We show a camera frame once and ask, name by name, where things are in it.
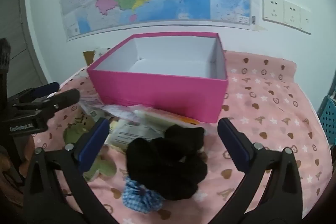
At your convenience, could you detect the pink cardboard box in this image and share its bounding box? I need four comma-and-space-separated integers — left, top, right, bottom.
87, 32, 228, 123

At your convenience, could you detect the white wall socket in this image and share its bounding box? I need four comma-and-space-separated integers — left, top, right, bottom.
262, 0, 285, 24
300, 9, 313, 35
283, 0, 302, 28

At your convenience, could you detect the blue perforated basket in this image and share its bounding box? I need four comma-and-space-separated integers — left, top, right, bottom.
316, 95, 336, 147

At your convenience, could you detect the pink printed blanket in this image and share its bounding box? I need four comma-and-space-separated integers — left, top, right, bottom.
31, 49, 332, 224

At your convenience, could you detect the black cloth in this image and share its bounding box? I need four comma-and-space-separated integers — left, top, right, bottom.
125, 125, 208, 201

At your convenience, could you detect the grey door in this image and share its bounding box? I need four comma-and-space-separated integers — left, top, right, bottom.
0, 0, 49, 98

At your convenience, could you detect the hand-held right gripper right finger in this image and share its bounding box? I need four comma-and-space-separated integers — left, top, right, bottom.
217, 118, 302, 224

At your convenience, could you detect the person's left hand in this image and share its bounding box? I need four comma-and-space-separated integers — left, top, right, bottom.
18, 136, 36, 174

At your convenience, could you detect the yellow-white packet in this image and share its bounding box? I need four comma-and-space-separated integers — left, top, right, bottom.
131, 108, 202, 133

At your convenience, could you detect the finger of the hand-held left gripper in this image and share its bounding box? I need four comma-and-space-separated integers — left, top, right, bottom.
16, 89, 80, 119
17, 82, 60, 104

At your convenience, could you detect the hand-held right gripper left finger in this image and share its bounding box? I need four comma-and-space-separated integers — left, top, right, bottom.
22, 118, 116, 224

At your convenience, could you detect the pale green-white packet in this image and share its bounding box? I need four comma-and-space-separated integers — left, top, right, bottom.
109, 119, 168, 153

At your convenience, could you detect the blue checkered scrunchie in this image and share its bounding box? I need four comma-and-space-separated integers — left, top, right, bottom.
123, 176, 164, 213

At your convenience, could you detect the green plush toy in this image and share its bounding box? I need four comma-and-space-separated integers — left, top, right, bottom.
63, 123, 117, 182

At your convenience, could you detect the brown cardboard piece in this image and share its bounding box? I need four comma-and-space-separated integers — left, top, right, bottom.
83, 48, 111, 67

